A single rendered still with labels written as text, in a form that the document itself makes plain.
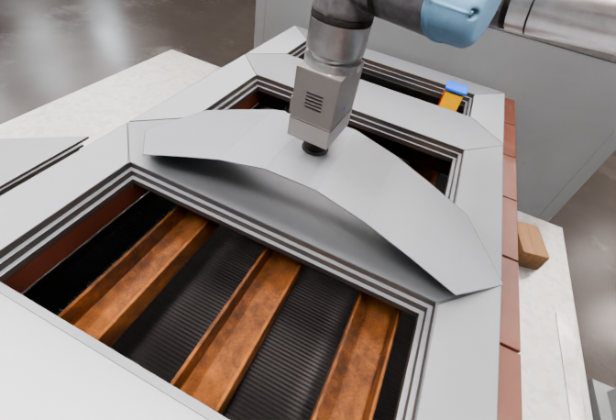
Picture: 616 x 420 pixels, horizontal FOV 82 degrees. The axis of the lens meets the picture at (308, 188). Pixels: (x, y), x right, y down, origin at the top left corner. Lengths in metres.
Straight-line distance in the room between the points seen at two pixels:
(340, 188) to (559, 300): 0.62
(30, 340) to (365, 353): 0.48
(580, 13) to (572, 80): 0.87
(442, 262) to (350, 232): 0.15
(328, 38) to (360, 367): 0.52
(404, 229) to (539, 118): 0.93
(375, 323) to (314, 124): 0.40
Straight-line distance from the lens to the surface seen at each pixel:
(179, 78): 1.18
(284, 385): 0.78
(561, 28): 0.49
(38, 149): 0.89
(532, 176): 1.50
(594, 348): 2.01
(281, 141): 0.56
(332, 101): 0.46
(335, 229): 0.59
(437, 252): 0.56
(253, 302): 0.69
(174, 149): 0.63
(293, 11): 1.42
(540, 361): 0.85
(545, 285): 0.98
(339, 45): 0.44
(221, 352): 0.66
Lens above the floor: 1.29
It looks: 43 degrees down
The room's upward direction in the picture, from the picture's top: 12 degrees clockwise
